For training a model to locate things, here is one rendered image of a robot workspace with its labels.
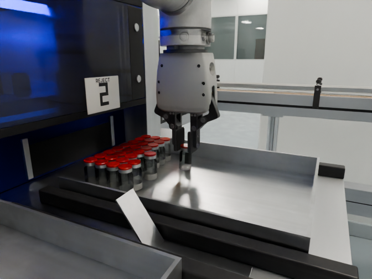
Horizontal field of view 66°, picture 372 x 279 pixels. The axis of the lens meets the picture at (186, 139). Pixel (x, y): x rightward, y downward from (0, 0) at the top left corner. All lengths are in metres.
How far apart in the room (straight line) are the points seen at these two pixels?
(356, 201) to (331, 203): 0.98
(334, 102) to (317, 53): 0.65
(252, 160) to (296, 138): 1.41
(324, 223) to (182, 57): 0.31
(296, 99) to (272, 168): 0.77
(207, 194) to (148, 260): 0.19
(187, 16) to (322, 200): 0.34
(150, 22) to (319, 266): 0.55
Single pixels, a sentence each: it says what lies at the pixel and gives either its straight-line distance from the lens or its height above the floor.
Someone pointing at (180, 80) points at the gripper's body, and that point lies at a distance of 0.48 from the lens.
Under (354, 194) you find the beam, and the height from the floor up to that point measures 0.53.
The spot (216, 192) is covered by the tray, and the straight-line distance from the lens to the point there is 0.45.
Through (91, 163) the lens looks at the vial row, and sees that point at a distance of 0.47.
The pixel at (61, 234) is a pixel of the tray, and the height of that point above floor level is 0.90.
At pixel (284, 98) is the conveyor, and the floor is 0.92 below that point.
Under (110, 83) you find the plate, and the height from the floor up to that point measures 1.04.
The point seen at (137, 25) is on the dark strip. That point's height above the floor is 1.14.
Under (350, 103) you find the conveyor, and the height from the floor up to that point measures 0.91.
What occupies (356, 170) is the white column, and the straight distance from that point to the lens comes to 2.02.
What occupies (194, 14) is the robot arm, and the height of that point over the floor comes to 1.14.
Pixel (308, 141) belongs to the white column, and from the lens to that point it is 1.97.
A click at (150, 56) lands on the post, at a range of 0.66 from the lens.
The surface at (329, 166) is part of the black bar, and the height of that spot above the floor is 0.90.
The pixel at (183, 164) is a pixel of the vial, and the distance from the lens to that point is 0.53.
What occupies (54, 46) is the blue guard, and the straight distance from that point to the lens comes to 0.47.
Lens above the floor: 1.08
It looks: 16 degrees down
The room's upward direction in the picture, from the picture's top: straight up
